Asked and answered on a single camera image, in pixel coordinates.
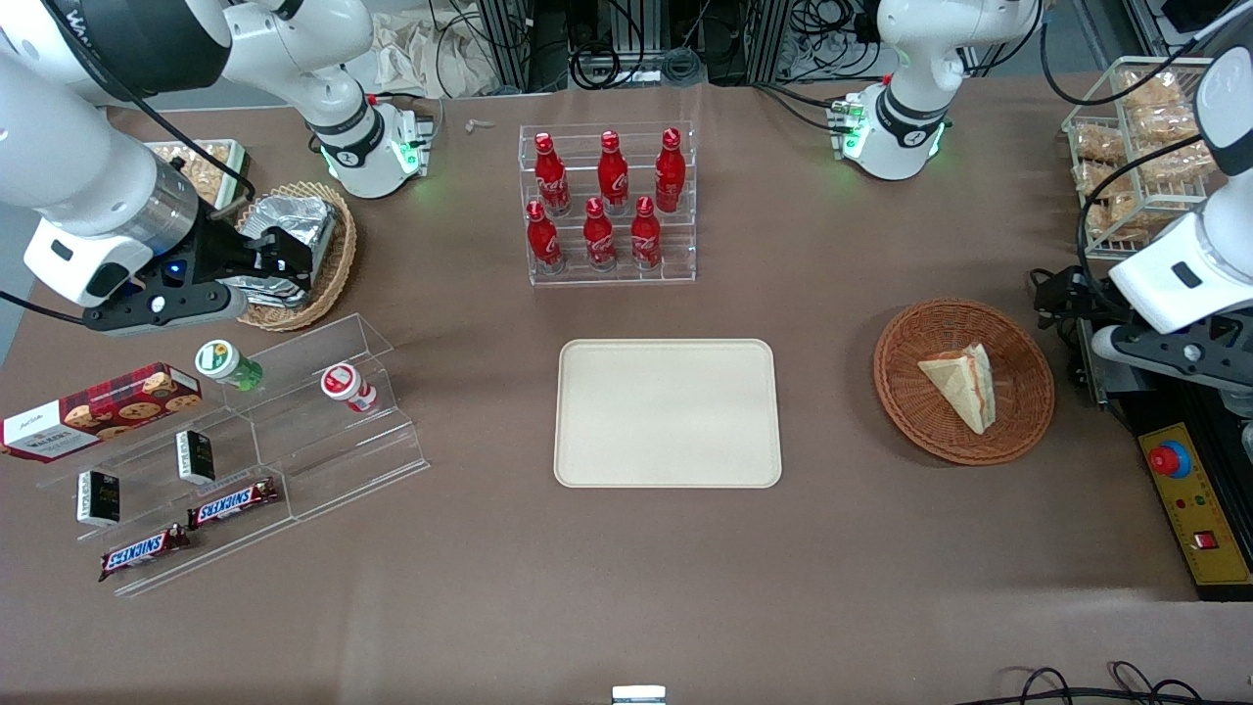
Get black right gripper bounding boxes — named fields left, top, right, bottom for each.
left=137, top=204, right=315, bottom=297

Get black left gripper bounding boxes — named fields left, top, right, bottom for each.
left=1034, top=268, right=1138, bottom=336

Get triangular sandwich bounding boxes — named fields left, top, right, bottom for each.
left=917, top=343, right=998, bottom=435

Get light wicker basket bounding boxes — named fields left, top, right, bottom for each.
left=227, top=181, right=358, bottom=332

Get snack filled plastic tray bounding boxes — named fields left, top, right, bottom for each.
left=145, top=139, right=252, bottom=212

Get brown wicker basket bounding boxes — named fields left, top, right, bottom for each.
left=873, top=299, right=1056, bottom=466

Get beige rectangular tray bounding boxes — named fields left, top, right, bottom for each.
left=554, top=339, right=783, bottom=489

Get silver foil packs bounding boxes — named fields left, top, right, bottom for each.
left=230, top=194, right=339, bottom=306

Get clear bagged pastry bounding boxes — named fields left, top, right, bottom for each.
left=1075, top=125, right=1127, bottom=165
left=1082, top=164, right=1144, bottom=242
left=1121, top=69, right=1185, bottom=115
left=1131, top=108, right=1217, bottom=189

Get green capped small bottle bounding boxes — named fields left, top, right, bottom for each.
left=195, top=340, right=263, bottom=393

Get red capped small bottle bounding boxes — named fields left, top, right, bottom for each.
left=320, top=363, right=378, bottom=415

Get clear acrylic step shelf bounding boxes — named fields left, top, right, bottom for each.
left=34, top=313, right=432, bottom=598

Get small black carton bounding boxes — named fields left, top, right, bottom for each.
left=76, top=470, right=121, bottom=528
left=175, top=429, right=216, bottom=486

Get red cookie box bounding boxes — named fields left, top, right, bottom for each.
left=0, top=362, right=204, bottom=463

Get crumpled beige cloth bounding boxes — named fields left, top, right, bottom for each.
left=367, top=8, right=502, bottom=99

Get Snickers chocolate bar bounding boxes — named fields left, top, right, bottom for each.
left=98, top=524, right=192, bottom=583
left=186, top=478, right=280, bottom=530

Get yellow emergency stop control box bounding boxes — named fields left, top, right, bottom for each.
left=1137, top=421, right=1253, bottom=600

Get red cola bottle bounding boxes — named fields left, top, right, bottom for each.
left=597, top=130, right=630, bottom=216
left=583, top=197, right=618, bottom=272
left=526, top=200, right=565, bottom=275
left=534, top=132, right=572, bottom=217
left=630, top=195, right=663, bottom=270
left=655, top=127, right=686, bottom=214

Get clear acrylic bottle rack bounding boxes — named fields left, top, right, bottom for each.
left=518, top=120, right=698, bottom=287

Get white wire basket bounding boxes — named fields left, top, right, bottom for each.
left=1062, top=56, right=1223, bottom=261

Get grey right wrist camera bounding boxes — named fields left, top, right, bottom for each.
left=83, top=282, right=248, bottom=337

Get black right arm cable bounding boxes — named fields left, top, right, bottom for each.
left=39, top=0, right=257, bottom=209

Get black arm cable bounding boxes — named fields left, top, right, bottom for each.
left=39, top=0, right=257, bottom=209
left=1040, top=12, right=1221, bottom=291

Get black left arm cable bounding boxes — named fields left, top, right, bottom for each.
left=1040, top=12, right=1221, bottom=291

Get black table edge cable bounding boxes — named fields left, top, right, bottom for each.
left=0, top=290, right=91, bottom=326

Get aluminium frame post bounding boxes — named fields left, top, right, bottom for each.
left=477, top=0, right=574, bottom=95

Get black base cables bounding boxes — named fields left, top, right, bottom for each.
left=752, top=82, right=855, bottom=134

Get black background cable bundle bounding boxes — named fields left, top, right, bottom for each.
left=573, top=0, right=882, bottom=89

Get black floor cables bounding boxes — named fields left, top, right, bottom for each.
left=979, top=662, right=1253, bottom=705

